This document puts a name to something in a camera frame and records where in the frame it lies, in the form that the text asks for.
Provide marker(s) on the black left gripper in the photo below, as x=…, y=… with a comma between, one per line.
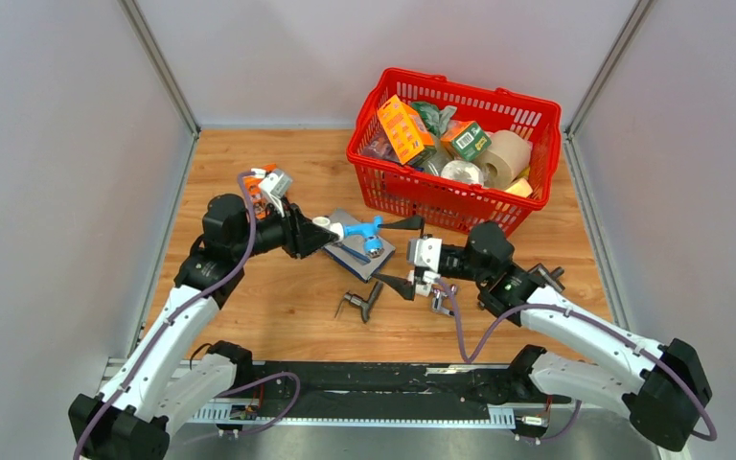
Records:
x=301, y=236

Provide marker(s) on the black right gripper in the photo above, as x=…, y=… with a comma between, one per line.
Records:
x=402, y=286

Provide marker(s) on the white plastic pipe elbow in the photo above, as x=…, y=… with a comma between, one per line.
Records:
x=333, y=227

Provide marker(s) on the blue plastic water faucet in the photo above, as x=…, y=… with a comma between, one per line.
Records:
x=369, y=232

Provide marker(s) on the white pipe elbow second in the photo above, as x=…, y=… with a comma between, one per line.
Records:
x=422, y=282

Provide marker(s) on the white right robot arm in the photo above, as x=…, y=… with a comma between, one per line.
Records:
x=660, y=388

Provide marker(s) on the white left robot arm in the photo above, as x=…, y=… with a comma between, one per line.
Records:
x=136, y=413

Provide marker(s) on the blue grey razor box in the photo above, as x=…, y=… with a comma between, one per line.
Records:
x=349, y=252

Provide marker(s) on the dark metal faucet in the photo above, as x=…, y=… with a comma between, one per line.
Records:
x=552, y=274
x=364, y=304

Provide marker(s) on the orange blister pack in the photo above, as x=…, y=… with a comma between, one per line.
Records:
x=252, y=182

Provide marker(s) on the white wrapped roll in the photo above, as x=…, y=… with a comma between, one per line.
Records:
x=464, y=172

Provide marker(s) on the red plastic shopping basket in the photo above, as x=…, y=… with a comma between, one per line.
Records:
x=405, y=190

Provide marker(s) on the orange carton box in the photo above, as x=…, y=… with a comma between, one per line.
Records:
x=406, y=131

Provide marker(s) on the green small box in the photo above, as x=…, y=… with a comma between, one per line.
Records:
x=465, y=140

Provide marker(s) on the dark metal faucet right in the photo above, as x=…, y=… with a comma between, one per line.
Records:
x=552, y=274

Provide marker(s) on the yellow sponge block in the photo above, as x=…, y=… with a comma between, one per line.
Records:
x=520, y=187

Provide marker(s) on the green plastic bag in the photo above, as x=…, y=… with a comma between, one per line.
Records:
x=436, y=119

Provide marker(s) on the beige toilet paper roll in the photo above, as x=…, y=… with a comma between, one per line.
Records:
x=507, y=156

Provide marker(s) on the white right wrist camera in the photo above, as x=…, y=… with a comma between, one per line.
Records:
x=424, y=253

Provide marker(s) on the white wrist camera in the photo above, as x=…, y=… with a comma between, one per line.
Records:
x=274, y=187
x=424, y=253

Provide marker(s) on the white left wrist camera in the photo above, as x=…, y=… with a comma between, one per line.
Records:
x=274, y=187

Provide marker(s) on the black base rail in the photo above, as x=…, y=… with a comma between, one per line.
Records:
x=376, y=392

